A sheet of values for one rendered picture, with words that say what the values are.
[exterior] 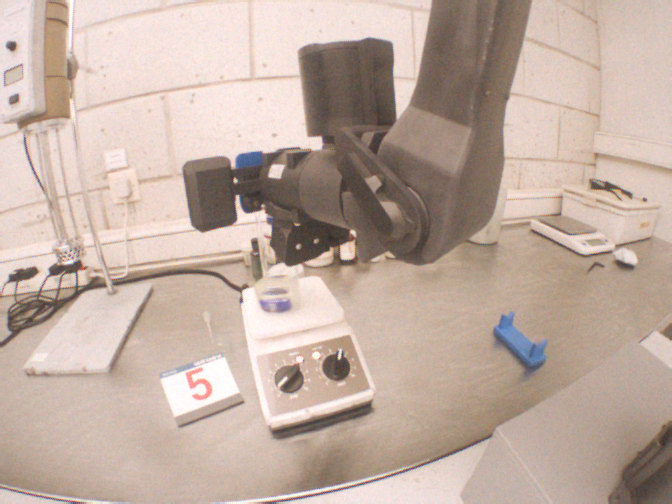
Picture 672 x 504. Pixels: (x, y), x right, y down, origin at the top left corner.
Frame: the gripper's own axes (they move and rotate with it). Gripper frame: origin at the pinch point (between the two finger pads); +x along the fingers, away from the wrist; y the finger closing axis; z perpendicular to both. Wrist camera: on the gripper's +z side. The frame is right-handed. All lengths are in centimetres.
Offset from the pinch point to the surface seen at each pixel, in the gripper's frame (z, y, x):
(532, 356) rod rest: 24.4, 23.5, -26.8
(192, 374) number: 22.4, -12.7, 1.7
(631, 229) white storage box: 21, 107, -42
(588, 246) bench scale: 24, 82, -28
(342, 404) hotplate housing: 23.6, -0.4, -13.0
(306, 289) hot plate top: 16.8, 6.0, 1.4
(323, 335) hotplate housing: 18.9, 2.7, -6.4
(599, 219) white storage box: 19, 103, -29
